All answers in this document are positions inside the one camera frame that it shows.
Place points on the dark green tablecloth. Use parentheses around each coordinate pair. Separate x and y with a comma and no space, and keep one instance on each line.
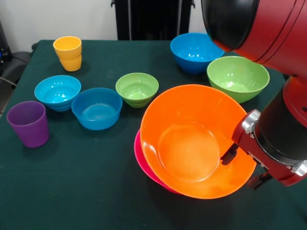
(72,179)

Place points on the black computer tower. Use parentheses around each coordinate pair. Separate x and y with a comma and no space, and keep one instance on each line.
(4,48)

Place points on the small light blue bowl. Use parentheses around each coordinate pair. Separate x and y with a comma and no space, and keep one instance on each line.
(57,91)

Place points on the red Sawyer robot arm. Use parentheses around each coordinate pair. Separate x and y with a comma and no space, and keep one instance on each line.
(263,24)

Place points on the dark blue bowl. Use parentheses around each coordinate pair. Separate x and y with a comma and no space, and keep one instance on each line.
(96,110)

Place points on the large green bowl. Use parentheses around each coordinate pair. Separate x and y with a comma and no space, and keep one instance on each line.
(237,76)

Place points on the small green bowl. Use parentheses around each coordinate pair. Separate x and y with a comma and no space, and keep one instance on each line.
(136,88)

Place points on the yellow cup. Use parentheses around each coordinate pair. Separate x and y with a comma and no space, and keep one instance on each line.
(68,55)

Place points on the purple cup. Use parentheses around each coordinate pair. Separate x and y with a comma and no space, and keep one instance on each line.
(28,127)

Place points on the large pink bowl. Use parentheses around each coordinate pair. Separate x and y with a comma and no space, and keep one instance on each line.
(144,163)

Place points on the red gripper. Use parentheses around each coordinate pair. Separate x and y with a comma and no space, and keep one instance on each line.
(249,146)

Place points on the large orange bowl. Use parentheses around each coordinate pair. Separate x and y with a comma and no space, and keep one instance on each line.
(192,107)

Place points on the medium blue bowl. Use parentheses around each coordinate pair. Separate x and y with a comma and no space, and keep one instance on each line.
(192,55)

